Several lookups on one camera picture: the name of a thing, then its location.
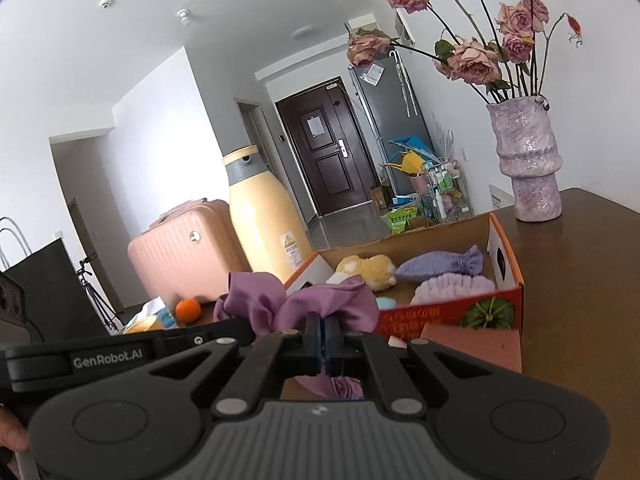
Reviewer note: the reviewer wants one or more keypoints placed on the green snack package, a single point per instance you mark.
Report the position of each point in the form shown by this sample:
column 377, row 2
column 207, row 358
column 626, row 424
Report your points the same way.
column 402, row 221

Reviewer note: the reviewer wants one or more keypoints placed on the round ceiling lamp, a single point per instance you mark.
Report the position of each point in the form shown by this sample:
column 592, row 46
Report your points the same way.
column 302, row 33

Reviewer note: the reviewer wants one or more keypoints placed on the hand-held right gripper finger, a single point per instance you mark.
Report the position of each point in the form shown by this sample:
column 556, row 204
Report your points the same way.
column 320, row 342
column 330, row 345

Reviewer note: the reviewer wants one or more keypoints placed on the yellow mug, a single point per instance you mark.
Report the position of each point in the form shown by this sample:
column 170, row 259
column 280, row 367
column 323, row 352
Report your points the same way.
column 145, row 326

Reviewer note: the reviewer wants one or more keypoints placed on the red cardboard box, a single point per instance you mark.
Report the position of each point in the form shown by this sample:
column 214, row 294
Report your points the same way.
column 435, row 317

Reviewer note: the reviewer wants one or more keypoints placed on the small cardboard box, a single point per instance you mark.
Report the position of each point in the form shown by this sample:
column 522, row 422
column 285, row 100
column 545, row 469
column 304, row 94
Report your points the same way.
column 381, row 196

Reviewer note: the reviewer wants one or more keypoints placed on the yellow white plush toy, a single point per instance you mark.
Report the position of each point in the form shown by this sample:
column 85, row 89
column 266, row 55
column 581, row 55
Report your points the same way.
column 370, row 270

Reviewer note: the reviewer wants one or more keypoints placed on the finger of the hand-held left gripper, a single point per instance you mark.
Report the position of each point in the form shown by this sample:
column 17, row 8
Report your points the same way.
column 230, row 330

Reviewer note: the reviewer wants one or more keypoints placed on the black camera tripod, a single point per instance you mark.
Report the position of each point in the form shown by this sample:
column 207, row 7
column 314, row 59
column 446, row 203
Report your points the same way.
column 95, row 295

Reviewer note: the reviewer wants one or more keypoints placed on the tissue pack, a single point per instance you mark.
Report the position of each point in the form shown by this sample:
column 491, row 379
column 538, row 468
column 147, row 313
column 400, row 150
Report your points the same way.
column 165, row 316

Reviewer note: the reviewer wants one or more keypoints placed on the grey interior door frame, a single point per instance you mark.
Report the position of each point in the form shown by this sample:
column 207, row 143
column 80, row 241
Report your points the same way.
column 254, row 135

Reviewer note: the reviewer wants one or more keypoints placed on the clear umbrella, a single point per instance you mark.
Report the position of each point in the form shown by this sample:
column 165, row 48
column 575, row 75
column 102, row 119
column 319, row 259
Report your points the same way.
column 406, row 82

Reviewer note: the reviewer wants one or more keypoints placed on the black paper bag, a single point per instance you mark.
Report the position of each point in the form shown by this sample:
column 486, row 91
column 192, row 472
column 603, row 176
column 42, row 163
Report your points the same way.
column 50, row 285

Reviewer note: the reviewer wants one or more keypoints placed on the white foam sponge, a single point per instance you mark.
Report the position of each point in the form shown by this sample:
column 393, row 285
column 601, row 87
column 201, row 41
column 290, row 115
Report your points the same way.
column 396, row 343

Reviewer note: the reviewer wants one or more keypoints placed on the ceiling sprinkler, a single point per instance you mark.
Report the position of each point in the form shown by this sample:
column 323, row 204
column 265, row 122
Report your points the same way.
column 185, row 17

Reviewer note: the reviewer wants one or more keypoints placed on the paper sheet on refrigerator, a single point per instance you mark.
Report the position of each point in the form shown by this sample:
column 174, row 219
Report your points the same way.
column 372, row 75

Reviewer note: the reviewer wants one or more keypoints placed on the purple ceramic vase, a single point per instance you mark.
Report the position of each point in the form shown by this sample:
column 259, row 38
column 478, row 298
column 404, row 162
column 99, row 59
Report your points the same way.
column 525, row 160

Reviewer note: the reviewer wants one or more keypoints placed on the purple satin cloth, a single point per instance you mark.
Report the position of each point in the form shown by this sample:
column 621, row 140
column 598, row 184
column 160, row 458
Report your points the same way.
column 310, row 305

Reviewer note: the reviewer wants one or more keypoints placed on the white paper card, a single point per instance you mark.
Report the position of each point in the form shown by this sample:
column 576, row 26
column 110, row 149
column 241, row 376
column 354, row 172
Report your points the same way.
column 501, row 197

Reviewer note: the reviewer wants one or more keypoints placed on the pink layered sponge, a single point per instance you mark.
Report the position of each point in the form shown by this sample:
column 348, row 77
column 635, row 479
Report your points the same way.
column 475, row 347

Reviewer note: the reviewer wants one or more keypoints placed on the yellow thermos bottle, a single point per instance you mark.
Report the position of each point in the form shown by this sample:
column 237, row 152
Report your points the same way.
column 260, row 220

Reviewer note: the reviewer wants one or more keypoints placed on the blue and yellow bags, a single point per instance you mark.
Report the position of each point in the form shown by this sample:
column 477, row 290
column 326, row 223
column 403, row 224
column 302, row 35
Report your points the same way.
column 410, row 160

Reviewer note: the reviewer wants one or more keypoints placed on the dried pink roses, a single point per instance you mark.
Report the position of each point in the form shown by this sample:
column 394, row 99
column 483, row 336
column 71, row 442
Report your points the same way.
column 470, row 60

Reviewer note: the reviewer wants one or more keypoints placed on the dark brown door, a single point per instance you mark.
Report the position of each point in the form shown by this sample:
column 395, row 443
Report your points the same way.
column 320, row 160

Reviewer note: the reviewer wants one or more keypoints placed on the grey refrigerator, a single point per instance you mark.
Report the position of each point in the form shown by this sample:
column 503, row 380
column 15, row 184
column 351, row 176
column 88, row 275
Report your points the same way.
column 385, row 105

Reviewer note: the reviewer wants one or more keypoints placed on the clear storage rack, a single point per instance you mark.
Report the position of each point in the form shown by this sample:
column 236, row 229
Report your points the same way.
column 445, row 195

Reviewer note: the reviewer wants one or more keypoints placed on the pink suitcase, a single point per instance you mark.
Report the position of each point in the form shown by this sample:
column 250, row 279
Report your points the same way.
column 190, row 250

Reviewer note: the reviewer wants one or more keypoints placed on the person's left hand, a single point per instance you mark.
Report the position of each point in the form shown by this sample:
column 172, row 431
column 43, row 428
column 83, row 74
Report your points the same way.
column 12, row 430

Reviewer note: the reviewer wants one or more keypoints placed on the lilac waffle cloth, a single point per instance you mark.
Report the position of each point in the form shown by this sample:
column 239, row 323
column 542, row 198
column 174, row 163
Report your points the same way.
column 440, row 265

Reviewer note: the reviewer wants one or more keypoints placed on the blue fluffy cloth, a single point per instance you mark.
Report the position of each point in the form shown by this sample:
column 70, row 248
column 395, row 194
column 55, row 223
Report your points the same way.
column 385, row 303

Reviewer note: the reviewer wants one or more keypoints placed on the lilac fluffy headband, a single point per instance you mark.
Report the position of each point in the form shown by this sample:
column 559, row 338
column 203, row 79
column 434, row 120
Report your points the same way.
column 450, row 290

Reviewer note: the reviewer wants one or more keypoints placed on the orange fruit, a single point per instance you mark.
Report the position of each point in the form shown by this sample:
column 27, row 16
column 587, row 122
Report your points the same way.
column 187, row 310

